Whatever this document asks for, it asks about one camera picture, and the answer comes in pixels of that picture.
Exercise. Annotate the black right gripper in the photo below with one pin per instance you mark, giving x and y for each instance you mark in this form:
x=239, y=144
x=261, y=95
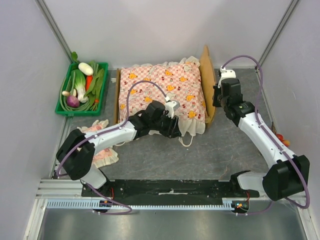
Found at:
x=216, y=94

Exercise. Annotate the green toy leafy vegetable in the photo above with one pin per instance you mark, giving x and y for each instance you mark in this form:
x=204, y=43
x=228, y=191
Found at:
x=94, y=90

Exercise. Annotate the green toy bok choy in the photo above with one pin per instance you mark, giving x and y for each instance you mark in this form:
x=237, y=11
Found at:
x=79, y=85

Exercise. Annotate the orange toy carrot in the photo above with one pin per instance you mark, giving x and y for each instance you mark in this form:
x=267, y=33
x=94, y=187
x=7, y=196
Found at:
x=88, y=81

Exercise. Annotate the green toy long beans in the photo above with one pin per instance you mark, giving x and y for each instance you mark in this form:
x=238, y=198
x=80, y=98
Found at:
x=80, y=93

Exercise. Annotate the pink frilled pillow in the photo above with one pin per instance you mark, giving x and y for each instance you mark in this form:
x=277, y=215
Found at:
x=107, y=156

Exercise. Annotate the pink checkered duck mattress cover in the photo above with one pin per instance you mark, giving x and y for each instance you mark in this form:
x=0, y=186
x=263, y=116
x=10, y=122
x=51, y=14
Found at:
x=179, y=81

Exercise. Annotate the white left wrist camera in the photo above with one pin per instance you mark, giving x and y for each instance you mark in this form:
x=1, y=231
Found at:
x=170, y=107

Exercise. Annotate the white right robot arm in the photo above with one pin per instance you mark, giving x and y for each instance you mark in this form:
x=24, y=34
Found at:
x=288, y=173

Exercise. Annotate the red toy cherry bunch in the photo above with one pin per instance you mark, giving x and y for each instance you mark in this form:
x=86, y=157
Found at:
x=284, y=141

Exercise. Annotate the white toy radish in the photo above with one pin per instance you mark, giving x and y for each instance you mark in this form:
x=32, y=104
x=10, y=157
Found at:
x=86, y=69

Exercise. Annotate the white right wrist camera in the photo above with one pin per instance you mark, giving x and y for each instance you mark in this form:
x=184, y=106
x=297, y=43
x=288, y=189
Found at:
x=225, y=74

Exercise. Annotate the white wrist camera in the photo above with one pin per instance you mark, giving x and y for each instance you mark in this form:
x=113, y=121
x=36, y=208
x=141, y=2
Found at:
x=170, y=107
x=225, y=74

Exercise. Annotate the grey slotted cable duct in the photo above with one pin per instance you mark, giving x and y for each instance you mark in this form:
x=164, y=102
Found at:
x=97, y=204

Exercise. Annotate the wooden pet bed frame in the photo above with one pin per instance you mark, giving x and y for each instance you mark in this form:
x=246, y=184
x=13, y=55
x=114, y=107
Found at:
x=208, y=80

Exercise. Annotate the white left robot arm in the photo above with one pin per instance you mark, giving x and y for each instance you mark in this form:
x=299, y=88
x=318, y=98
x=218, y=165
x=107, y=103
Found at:
x=76, y=154

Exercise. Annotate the green plastic crate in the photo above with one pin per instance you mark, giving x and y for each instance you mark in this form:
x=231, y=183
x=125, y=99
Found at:
x=75, y=112

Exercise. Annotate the toy mushroom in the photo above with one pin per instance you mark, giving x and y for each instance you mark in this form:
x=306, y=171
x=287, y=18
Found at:
x=65, y=93

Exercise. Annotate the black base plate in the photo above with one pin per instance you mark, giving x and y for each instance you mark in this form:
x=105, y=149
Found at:
x=174, y=192

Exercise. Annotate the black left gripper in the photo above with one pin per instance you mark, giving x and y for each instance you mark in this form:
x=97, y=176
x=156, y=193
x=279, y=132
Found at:
x=172, y=130

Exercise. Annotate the purple toy onion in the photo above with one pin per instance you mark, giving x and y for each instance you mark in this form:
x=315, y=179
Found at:
x=72, y=101

